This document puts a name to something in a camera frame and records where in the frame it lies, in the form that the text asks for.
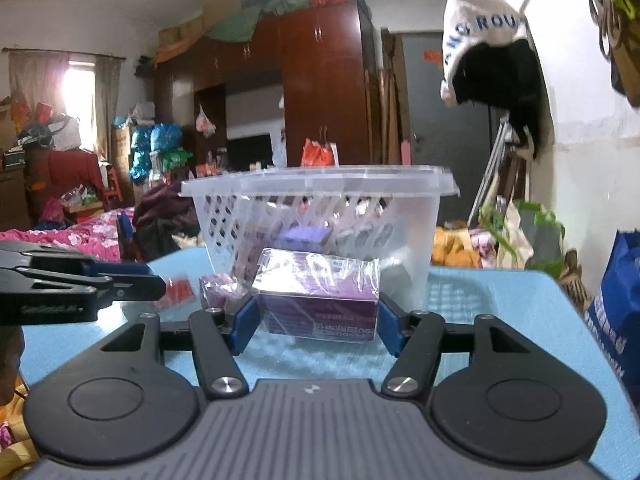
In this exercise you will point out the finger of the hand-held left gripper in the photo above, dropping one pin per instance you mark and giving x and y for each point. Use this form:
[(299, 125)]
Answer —
[(135, 287), (122, 269)]

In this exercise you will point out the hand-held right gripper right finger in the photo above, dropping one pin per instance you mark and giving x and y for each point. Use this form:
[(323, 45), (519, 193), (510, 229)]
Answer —
[(390, 330)]

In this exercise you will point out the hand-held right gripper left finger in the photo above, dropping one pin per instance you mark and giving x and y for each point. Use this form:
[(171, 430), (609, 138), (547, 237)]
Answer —
[(245, 325)]

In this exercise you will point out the red packet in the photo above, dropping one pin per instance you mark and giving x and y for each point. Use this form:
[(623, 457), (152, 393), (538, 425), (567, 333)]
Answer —
[(177, 291)]

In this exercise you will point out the purple box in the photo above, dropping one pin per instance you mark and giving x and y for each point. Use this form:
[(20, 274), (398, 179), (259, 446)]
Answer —
[(320, 305), (302, 237)]

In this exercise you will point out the clear plastic basket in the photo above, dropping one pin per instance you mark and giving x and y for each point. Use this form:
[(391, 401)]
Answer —
[(400, 220)]

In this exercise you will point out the small purple packet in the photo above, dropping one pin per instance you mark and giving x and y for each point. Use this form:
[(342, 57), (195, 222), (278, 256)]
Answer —
[(217, 291)]

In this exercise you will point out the maroon cloth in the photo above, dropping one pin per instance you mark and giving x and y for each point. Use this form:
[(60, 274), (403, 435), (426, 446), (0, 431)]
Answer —
[(165, 215)]

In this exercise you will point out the orange printed cloth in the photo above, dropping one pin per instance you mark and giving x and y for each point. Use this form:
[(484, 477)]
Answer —
[(460, 250)]

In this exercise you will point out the green packet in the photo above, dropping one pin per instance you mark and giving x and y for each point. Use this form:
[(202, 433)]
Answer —
[(177, 160)]

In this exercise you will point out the blue plastic bags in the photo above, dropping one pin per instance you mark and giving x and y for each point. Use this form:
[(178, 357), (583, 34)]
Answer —
[(155, 145)]

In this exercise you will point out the white patterned bag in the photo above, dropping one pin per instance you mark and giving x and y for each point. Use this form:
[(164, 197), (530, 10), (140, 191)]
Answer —
[(66, 135)]

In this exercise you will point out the beige curtain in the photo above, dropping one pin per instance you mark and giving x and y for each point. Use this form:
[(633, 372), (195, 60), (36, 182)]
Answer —
[(35, 80), (107, 105)]

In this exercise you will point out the pink white hanging plastic bag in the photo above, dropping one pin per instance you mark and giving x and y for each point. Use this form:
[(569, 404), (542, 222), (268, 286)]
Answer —
[(206, 124)]

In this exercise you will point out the bright window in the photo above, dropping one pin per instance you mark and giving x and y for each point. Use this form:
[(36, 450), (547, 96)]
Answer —
[(80, 105)]

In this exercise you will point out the green white shopping bag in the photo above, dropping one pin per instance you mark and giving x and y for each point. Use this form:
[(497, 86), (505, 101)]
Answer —
[(535, 240)]

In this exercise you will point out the black television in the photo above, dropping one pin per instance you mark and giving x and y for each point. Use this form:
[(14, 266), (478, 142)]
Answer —
[(250, 152)]

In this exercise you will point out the pink board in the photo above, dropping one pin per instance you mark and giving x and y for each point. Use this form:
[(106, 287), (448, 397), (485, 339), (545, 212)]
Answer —
[(405, 154)]

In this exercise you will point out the orange white shopping bag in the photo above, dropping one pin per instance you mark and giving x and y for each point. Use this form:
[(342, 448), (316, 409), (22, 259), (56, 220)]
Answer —
[(317, 154)]

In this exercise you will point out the folding metal rack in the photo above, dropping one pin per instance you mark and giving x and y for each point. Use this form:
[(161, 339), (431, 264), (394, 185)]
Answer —
[(487, 170)]

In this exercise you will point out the grey door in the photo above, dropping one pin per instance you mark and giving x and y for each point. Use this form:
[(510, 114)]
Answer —
[(425, 125)]

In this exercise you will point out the curtain rod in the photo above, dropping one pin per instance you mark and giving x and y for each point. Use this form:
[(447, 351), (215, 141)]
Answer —
[(60, 52)]

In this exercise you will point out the wooden planks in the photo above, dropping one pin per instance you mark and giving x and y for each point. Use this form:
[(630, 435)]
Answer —
[(392, 100)]

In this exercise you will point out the blue woven bag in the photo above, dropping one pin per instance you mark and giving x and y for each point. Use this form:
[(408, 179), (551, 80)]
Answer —
[(620, 320)]

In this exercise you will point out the small cardboard box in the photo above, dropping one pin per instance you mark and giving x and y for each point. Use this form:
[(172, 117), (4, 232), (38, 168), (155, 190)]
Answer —
[(180, 32)]

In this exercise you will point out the brown wooden wardrobe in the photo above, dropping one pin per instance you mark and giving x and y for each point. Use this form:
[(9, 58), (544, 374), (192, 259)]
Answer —
[(325, 80)]

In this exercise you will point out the green cloth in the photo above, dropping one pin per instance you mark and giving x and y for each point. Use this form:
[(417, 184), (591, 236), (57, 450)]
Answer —
[(235, 27)]

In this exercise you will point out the black hanging garment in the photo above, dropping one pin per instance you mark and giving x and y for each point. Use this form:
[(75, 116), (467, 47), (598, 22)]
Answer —
[(505, 85)]

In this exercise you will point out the red door sticker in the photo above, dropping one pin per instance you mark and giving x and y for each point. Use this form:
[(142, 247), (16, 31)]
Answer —
[(433, 56)]

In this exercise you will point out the large cardboard box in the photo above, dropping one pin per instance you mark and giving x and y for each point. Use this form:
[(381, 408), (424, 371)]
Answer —
[(222, 10)]

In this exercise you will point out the brown hanging bag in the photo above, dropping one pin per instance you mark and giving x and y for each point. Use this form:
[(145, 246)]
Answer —
[(625, 60)]

